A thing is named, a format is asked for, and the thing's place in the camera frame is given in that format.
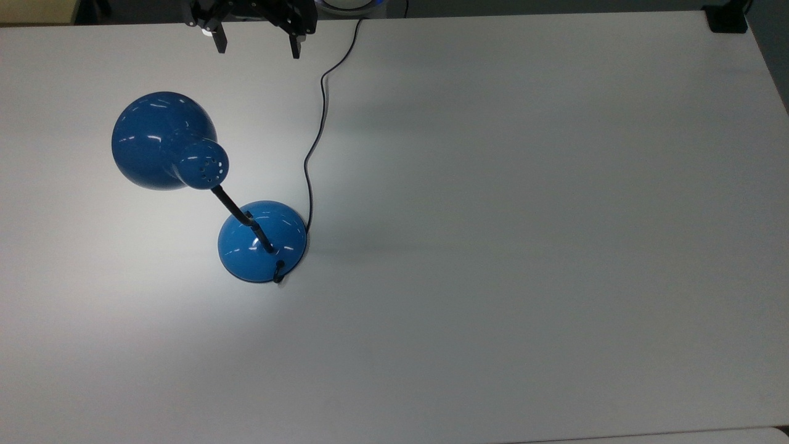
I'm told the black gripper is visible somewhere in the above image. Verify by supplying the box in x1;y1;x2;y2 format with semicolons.
182;0;318;60

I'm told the blue gooseneck desk lamp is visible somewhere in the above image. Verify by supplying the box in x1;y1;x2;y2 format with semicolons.
111;91;308;285

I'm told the beige board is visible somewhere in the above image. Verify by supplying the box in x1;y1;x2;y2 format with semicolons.
0;0;78;26

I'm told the black lamp power cable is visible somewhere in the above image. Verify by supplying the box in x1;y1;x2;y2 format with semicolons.
303;17;363;234

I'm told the black table clamp mount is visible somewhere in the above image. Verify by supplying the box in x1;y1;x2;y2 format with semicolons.
704;0;749;33

